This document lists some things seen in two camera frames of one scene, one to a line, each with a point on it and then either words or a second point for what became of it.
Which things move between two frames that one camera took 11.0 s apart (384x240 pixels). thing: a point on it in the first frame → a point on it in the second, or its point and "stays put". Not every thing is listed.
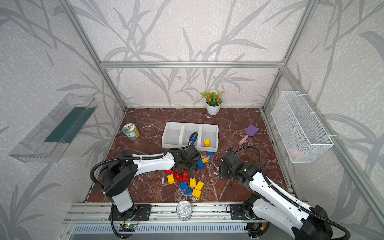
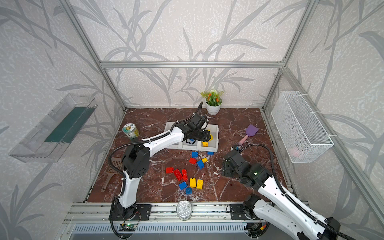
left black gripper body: x=186 y=160 → x=198 y=135
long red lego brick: x=178 y=177 stays put
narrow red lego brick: x=185 y=176 stays put
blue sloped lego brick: x=200 y=164 stays put
